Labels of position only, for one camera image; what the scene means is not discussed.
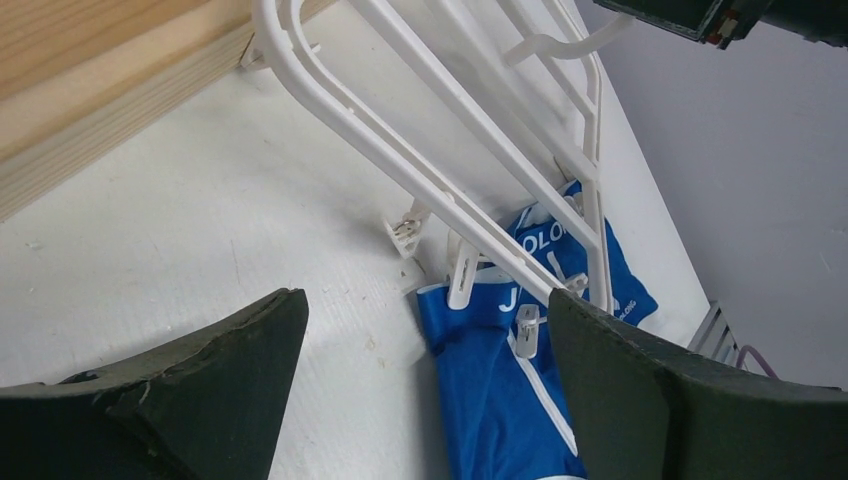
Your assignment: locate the blue boxer underwear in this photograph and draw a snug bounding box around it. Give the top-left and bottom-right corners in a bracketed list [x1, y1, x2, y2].
[416, 204, 658, 479]

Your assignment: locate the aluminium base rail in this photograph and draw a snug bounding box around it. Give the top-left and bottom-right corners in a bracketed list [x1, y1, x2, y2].
[687, 301, 778, 379]

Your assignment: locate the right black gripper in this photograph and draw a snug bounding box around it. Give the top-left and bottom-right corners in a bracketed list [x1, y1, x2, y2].
[594, 0, 847, 50]

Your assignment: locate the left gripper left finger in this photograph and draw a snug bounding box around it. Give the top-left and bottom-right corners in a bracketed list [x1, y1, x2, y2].
[1, 289, 309, 479]

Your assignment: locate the white plastic clip hanger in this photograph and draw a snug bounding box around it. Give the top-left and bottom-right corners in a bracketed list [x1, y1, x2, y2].
[238, 0, 637, 360]

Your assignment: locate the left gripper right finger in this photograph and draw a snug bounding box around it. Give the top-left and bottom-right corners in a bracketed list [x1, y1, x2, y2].
[548, 290, 847, 479]

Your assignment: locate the wooden hanger stand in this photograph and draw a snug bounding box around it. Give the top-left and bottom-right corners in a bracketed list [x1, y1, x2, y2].
[0, 0, 339, 224]

